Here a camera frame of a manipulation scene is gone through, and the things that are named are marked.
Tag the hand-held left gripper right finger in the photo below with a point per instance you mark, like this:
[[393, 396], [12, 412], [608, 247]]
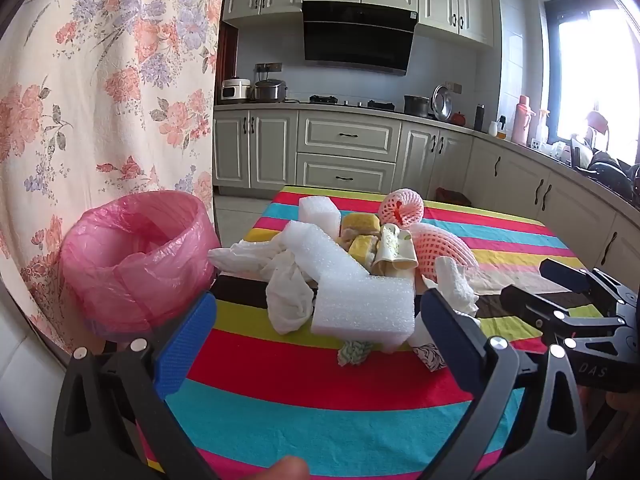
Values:
[[450, 340]]

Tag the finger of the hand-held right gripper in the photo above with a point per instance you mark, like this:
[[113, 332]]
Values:
[[565, 272], [525, 305]]

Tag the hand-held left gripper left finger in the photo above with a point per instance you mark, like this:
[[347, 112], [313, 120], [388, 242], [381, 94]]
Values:
[[185, 345]]

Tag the black patterned white paper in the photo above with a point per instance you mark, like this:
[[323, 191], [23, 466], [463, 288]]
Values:
[[430, 357]]

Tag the white tissue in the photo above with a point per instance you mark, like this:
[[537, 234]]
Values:
[[452, 285]]

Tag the pink lined trash bin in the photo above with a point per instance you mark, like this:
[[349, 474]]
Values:
[[125, 280]]

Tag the long pink foam net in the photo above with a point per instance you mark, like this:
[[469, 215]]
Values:
[[440, 247]]

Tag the angled white foam block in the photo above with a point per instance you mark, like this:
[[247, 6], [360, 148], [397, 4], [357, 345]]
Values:
[[360, 310]]

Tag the green zigzag cloth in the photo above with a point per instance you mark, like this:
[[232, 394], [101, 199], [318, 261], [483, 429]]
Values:
[[352, 352]]

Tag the green print paper bag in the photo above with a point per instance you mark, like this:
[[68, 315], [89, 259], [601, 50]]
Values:
[[395, 250]]

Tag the white plastic bag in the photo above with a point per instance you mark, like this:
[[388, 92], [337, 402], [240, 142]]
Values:
[[290, 300]]

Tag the yellow sponge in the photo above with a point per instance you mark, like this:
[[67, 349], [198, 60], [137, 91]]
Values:
[[360, 222], [362, 249]]

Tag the round pink foam net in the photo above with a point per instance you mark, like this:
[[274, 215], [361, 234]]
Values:
[[407, 202]]

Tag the small white foam block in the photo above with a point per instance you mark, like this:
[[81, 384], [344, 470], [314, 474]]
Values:
[[320, 210]]

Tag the person's left hand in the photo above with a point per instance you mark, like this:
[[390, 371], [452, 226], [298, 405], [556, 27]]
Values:
[[285, 470]]

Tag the black bag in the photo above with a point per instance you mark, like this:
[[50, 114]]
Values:
[[610, 175]]

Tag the striped tablecloth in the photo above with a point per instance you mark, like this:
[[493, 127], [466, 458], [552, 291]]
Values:
[[300, 385]]

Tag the dark red floor bin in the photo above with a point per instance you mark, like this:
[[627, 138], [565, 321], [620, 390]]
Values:
[[452, 196]]

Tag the clear spray bottle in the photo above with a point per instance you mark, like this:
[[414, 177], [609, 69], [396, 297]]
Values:
[[541, 132]]

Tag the pink thermos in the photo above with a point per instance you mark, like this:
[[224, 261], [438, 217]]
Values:
[[523, 122]]

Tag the white cup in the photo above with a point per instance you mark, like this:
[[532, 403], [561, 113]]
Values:
[[493, 128]]

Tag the red teapot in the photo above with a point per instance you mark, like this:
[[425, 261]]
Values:
[[459, 119]]

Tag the round steel plate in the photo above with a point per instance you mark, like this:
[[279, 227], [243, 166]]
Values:
[[442, 104]]

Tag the kitchen window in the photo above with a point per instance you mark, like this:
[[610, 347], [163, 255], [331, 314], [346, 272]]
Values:
[[590, 60]]

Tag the dark cooking pot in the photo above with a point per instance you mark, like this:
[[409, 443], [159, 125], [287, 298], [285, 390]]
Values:
[[417, 106]]

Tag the white lower kitchen cabinets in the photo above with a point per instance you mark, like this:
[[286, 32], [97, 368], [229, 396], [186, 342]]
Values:
[[345, 135]]

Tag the floral curtain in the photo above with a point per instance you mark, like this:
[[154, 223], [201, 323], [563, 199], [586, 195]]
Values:
[[100, 110]]

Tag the black gas stove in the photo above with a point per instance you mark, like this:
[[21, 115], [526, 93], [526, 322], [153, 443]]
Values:
[[350, 102]]

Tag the white rice cooker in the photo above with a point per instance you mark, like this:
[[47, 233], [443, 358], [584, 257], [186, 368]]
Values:
[[235, 91]]

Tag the steel pressure cooker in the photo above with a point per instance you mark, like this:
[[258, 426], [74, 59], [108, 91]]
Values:
[[270, 91]]

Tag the black range hood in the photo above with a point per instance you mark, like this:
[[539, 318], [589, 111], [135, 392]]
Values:
[[357, 35]]

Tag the wall socket strip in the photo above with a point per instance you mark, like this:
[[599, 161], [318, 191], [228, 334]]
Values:
[[269, 67]]

